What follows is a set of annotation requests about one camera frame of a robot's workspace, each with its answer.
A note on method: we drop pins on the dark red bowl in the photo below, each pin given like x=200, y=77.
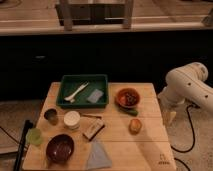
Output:
x=59, y=149

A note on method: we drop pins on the white paper cup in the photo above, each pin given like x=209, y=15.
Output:
x=72, y=119

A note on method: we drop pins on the green vegetable piece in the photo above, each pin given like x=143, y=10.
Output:
x=132, y=112

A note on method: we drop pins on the white plastic fork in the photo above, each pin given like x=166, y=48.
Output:
x=80, y=88

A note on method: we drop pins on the thin brown stick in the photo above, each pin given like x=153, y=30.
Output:
x=91, y=116

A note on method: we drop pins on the green plastic cup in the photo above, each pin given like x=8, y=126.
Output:
x=34, y=137

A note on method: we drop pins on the wooden chair frame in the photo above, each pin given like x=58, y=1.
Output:
x=73, y=13

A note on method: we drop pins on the black stand at left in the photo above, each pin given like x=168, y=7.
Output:
x=27, y=125

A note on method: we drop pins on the small yellow-red apple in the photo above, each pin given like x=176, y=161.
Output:
x=135, y=126

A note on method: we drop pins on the green plastic tray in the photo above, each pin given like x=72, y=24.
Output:
x=70, y=83

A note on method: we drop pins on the grey folded cloth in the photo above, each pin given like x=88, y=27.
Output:
x=98, y=157

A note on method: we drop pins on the dark metal cup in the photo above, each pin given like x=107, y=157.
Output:
x=51, y=116

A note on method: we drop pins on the brown rectangular block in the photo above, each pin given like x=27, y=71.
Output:
x=93, y=129

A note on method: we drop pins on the orange bowl with contents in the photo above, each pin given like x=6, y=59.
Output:
x=127, y=98

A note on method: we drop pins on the grey sponge in tray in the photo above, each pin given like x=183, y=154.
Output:
x=95, y=96

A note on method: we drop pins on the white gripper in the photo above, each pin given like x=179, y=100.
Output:
x=168, y=113

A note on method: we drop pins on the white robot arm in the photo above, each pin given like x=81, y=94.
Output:
x=185, y=83

